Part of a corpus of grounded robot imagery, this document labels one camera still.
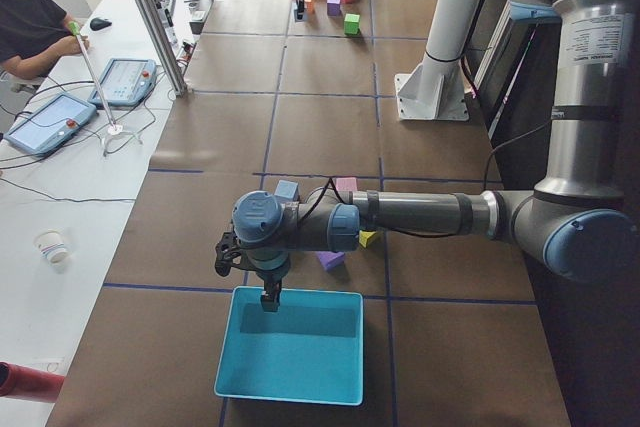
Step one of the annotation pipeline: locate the light blue block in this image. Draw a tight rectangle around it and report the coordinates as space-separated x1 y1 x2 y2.
274 179 300 204
293 9 307 22

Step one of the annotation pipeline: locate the orange foam block right side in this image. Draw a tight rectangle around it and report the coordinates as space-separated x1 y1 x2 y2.
304 0 315 14

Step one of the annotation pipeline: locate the purple foam block right side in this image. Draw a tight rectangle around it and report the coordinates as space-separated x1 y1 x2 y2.
326 0 341 17

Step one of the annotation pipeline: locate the purple foam block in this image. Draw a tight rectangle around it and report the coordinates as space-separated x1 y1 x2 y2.
326 0 341 17
316 251 345 272

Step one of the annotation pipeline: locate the green foam block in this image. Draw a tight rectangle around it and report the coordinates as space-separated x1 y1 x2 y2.
343 13 360 36

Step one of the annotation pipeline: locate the purple foam block left side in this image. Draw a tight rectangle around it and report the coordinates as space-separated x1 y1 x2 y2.
316 251 345 272

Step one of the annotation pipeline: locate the teal plastic bin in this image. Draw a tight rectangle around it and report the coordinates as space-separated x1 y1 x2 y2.
214 286 364 406

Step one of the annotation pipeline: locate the yellow foam block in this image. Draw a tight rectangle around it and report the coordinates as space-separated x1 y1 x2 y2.
359 230 382 248

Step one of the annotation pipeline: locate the pink foam block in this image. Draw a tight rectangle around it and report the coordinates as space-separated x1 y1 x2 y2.
334 177 358 192

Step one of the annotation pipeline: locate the teach pendant far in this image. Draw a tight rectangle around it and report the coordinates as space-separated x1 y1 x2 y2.
100 58 157 110

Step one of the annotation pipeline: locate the teach pendant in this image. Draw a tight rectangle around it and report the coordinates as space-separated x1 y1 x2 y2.
4 93 97 156
100 58 157 110

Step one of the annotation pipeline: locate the black computer mouse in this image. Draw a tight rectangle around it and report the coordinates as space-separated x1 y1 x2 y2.
89 17 112 32

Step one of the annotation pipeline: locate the paper cup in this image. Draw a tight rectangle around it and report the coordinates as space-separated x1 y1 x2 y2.
34 230 69 274

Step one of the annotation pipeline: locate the stick on white stand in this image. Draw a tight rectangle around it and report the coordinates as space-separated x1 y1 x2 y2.
68 21 143 157

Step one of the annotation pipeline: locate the seated person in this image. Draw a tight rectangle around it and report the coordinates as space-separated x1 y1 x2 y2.
1 0 81 80

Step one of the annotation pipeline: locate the red fire extinguisher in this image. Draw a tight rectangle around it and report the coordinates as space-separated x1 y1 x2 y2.
1 362 66 403

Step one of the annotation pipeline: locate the teach pendant near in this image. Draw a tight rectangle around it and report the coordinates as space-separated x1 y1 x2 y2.
4 93 97 156

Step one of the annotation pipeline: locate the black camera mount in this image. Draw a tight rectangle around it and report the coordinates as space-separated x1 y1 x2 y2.
214 231 255 277

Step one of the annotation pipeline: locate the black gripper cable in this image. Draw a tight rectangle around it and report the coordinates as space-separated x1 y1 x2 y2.
294 121 556 241

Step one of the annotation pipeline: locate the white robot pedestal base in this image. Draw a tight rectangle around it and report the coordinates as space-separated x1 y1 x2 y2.
394 0 480 122

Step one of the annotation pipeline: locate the aluminium frame post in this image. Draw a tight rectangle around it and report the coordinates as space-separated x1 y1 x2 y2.
135 0 187 97

